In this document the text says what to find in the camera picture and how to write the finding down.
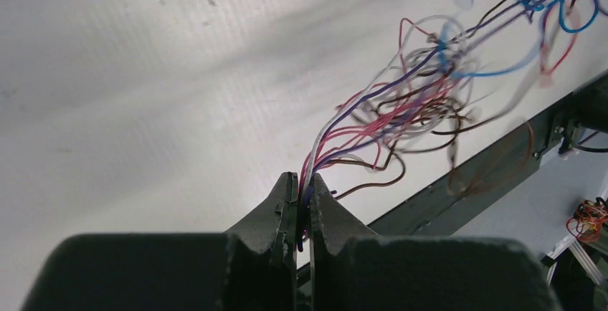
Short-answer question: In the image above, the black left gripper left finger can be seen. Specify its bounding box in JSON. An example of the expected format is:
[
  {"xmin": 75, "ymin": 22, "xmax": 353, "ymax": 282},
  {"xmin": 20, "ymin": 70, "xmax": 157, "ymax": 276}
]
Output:
[{"xmin": 22, "ymin": 172, "xmax": 298, "ymax": 310}]

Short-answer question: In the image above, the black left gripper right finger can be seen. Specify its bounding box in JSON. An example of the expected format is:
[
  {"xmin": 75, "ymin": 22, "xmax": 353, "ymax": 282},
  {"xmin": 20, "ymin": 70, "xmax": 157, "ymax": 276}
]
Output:
[{"xmin": 308, "ymin": 175, "xmax": 561, "ymax": 310}]

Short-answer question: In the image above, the multicolour wire bundle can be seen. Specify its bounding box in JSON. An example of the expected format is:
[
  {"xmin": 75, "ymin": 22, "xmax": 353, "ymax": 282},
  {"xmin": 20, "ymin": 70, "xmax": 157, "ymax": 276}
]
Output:
[{"xmin": 296, "ymin": 14, "xmax": 538, "ymax": 253}]

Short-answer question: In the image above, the small orange wire bundle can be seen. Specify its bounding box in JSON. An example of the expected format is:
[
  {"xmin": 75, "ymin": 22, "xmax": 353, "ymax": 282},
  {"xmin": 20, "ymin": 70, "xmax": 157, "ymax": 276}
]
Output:
[{"xmin": 566, "ymin": 198, "xmax": 608, "ymax": 244}]

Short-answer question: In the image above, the blue and red wire tangle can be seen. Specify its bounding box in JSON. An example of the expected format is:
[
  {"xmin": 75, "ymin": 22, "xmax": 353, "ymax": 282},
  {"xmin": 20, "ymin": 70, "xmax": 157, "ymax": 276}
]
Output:
[{"xmin": 439, "ymin": 0, "xmax": 608, "ymax": 80}]

